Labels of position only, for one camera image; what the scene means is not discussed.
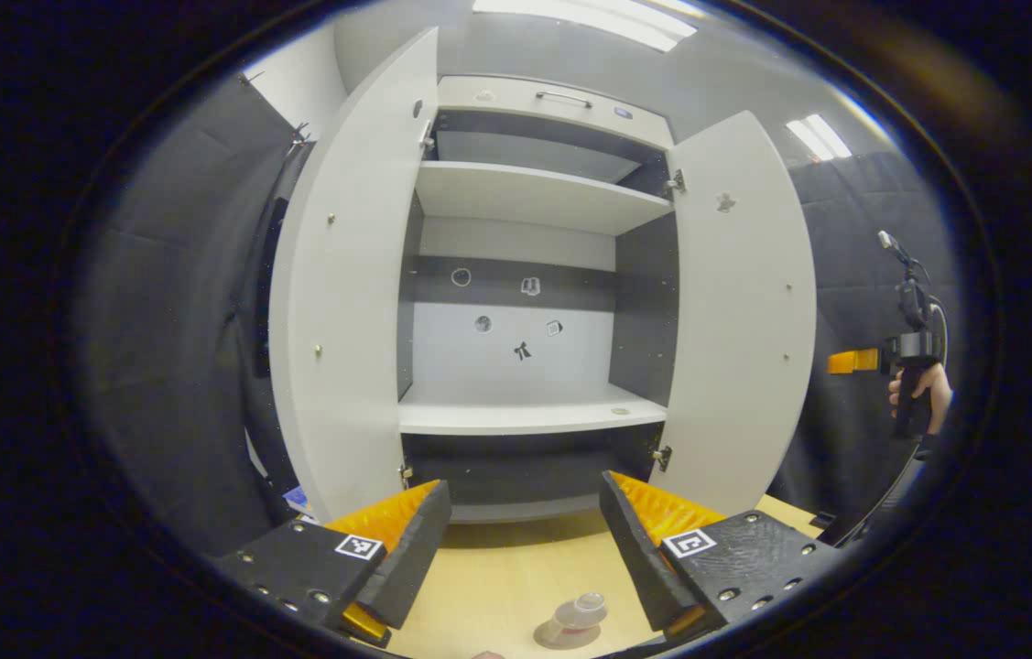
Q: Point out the blue book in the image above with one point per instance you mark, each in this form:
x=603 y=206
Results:
x=298 y=502

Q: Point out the brown round coaster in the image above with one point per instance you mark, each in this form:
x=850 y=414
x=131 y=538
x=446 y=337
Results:
x=559 y=644

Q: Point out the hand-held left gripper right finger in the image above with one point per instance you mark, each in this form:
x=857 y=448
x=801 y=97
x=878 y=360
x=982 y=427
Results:
x=639 y=558

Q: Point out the long ceiling light panel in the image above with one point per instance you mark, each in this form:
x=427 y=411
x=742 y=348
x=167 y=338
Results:
x=589 y=20

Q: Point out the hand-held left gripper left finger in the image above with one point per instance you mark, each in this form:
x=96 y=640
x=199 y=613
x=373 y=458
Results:
x=415 y=558

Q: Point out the clear plastic bottle pink label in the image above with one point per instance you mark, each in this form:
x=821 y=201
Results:
x=570 y=621

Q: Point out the small ceiling light panel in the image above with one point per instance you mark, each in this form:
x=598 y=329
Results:
x=818 y=137

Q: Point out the black backdrop cloth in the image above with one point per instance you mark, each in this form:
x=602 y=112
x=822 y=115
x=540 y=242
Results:
x=845 y=275
x=168 y=320
x=261 y=430

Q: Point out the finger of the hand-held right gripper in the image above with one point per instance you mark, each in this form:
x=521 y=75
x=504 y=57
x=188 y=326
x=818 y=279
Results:
x=854 y=361

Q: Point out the white cabinet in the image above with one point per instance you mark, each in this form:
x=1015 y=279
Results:
x=497 y=357

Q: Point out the metal door hinge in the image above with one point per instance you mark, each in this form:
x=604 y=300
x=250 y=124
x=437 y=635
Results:
x=405 y=473
x=676 y=183
x=660 y=455
x=427 y=137

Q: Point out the white cabinet shelf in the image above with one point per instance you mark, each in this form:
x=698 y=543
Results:
x=497 y=416
x=534 y=197

